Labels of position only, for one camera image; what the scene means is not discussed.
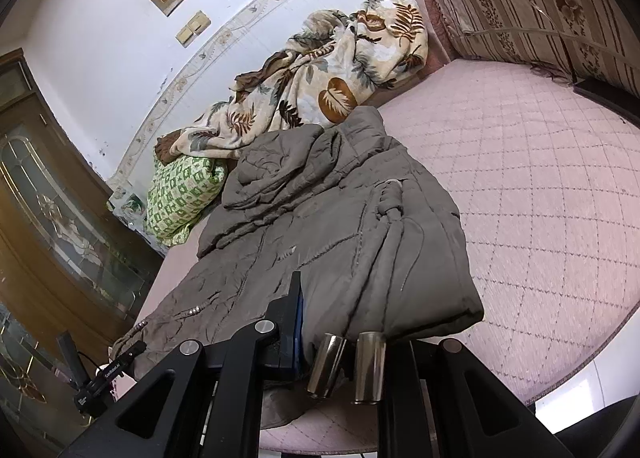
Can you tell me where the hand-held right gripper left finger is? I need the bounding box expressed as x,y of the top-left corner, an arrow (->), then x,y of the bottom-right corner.
57,272 -> 306,458

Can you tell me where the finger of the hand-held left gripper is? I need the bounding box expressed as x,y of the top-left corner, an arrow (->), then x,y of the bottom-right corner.
110,342 -> 148,365
56,331 -> 84,390

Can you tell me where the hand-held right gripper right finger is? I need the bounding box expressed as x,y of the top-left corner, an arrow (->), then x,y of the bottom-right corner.
380,338 -> 573,458

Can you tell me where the grey-brown padded coat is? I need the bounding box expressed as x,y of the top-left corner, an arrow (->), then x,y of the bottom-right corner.
111,105 -> 485,431

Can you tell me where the wooden glass-door cabinet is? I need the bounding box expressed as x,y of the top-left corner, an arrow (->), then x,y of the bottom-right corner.
0,49 -> 166,458

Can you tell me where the green patterned pillow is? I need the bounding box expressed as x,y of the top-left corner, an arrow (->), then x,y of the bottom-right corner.
145,154 -> 228,247

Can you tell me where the leaf print blanket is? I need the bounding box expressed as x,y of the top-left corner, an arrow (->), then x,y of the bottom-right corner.
154,0 -> 429,161

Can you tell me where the metal cord end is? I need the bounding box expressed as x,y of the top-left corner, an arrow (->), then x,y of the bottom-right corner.
351,331 -> 387,405
306,333 -> 348,399

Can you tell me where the beige wall switch plate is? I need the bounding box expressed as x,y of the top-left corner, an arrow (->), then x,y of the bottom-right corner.
175,10 -> 212,48

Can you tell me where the thin white cable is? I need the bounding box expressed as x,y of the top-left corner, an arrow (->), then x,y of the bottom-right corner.
462,24 -> 640,66

